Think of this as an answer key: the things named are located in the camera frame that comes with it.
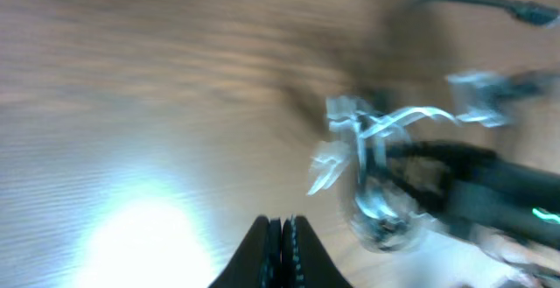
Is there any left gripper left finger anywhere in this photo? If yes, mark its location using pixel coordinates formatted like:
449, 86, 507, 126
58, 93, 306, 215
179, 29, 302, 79
209, 215, 281, 288

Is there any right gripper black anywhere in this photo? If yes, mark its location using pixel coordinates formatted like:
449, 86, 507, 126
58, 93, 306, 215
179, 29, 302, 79
445, 149, 559, 249

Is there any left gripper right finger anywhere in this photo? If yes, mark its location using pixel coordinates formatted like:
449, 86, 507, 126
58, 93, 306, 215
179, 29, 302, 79
282, 215, 353, 288

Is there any white usb cable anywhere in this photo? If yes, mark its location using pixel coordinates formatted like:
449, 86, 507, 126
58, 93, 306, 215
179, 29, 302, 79
305, 71, 513, 236

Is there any black usb cable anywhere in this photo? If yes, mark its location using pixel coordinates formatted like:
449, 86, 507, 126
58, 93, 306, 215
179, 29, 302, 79
406, 0, 560, 29

